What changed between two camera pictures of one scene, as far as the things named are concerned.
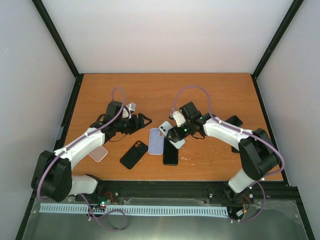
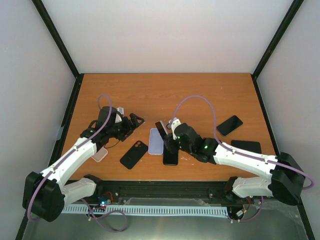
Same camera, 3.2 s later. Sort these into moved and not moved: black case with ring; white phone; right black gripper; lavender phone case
Moved: right black gripper; white phone
Not moved: lavender phone case; black case with ring
